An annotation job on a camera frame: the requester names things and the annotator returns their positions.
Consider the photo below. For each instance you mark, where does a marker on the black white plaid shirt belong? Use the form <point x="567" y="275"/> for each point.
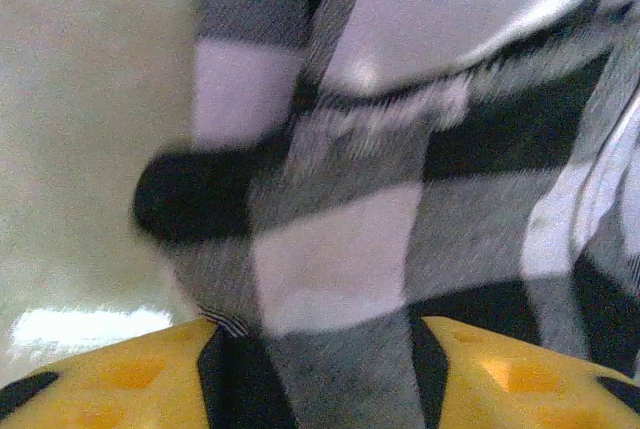
<point x="350" y="249"/>

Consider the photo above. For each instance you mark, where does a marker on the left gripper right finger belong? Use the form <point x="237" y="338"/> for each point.
<point x="525" y="389"/>

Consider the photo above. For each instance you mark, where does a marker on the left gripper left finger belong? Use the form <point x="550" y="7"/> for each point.
<point x="100" y="399"/>

